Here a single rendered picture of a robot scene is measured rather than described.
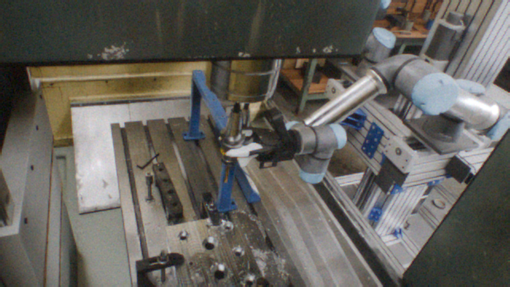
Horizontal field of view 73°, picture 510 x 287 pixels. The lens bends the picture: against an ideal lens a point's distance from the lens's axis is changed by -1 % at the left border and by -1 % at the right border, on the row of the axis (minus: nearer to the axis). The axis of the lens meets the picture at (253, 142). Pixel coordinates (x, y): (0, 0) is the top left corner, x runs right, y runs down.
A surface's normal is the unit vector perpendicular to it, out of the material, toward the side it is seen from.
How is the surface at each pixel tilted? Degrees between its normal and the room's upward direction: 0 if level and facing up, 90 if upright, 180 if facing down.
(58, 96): 90
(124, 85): 90
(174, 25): 90
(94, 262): 0
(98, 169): 23
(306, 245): 7
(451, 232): 90
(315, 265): 8
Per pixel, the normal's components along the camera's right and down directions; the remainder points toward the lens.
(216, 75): -0.65, 0.38
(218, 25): 0.37, 0.61
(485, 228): -0.92, 0.11
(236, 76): -0.19, 0.57
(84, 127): 0.29, -0.47
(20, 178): 0.15, -0.79
